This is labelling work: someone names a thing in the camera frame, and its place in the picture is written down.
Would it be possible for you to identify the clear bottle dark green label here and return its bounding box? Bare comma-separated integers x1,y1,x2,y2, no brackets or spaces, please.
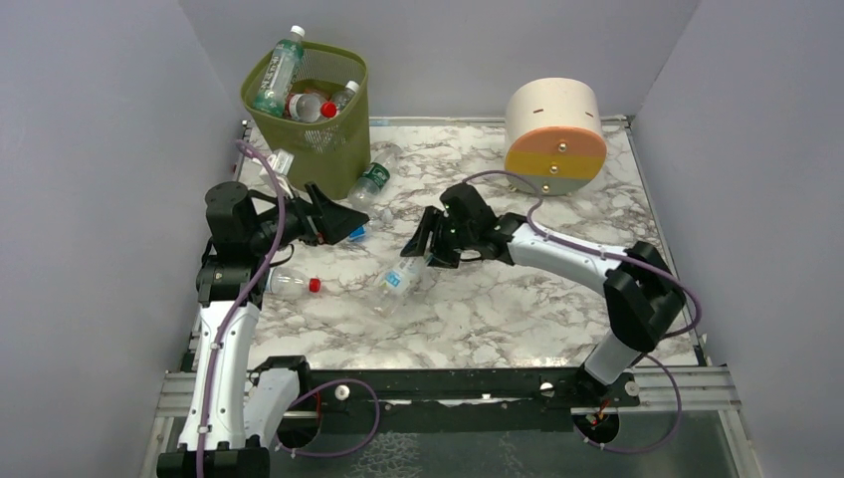
347,144,402,211

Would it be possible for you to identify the clear bottle light blue label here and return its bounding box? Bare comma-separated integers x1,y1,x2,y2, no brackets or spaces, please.
373,256,429,316

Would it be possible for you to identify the clear bottle blue band label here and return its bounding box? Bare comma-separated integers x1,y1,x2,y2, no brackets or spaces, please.
347,208,393,242

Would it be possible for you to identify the clear bottle red blue label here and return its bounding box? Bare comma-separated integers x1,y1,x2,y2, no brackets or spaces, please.
265,266,321,300

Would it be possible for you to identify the green tea bottle white cap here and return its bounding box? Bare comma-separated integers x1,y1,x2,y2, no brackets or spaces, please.
253,25,306,118

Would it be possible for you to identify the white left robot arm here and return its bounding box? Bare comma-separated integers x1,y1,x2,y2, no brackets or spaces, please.
155,181,369,477

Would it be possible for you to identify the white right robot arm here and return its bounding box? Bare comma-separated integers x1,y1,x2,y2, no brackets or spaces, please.
401,182,686,386

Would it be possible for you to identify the green plastic waste bin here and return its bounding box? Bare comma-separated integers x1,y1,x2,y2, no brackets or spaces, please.
240,41,370,200

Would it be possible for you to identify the cream cylinder with coloured face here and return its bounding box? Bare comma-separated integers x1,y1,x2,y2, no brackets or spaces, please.
504,78,607,196

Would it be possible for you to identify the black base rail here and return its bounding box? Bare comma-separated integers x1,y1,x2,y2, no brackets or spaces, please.
250,350,641,437

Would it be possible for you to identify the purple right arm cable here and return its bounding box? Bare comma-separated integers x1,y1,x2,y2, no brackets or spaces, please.
461,169,705,456

